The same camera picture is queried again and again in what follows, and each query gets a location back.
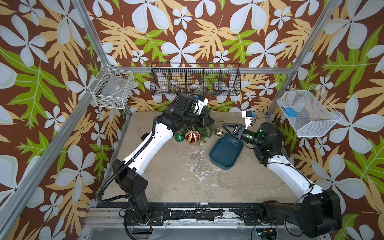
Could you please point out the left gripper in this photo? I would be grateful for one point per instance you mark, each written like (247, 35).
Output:
(202, 123)

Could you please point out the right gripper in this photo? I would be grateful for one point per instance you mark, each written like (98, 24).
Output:
(240, 129)

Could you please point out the small gold ornament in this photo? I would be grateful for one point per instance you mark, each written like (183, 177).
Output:
(219, 132)

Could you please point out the red gold striped ornament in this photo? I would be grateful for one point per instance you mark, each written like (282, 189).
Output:
(193, 137)

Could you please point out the green glitter ball ornament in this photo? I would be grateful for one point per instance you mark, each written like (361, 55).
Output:
(179, 137)

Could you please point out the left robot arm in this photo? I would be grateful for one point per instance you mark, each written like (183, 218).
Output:
(184, 110)

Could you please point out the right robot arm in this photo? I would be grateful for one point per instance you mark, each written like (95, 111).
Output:
(317, 211)

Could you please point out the small green christmas tree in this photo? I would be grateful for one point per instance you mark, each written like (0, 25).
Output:
(205, 132)

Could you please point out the teal plastic bin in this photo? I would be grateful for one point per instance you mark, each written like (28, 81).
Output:
(226, 151)

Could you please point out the blue object in basket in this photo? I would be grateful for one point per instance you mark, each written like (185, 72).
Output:
(290, 112)

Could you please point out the white mesh basket right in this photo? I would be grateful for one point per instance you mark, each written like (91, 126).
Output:
(316, 115)

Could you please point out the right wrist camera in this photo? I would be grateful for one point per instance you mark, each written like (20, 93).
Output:
(249, 118)

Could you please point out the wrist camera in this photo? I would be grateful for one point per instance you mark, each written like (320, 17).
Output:
(249, 118)
(200, 102)

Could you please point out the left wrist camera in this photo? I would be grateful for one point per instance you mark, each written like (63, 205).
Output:
(200, 102)

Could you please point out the black wire basket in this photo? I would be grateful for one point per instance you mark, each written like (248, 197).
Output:
(216, 79)

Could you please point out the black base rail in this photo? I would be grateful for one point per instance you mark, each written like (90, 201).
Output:
(244, 213)

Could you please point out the white wire basket left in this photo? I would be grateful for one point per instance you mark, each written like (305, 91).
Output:
(111, 88)

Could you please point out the electronics board with cables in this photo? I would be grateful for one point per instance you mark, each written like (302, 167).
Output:
(266, 234)

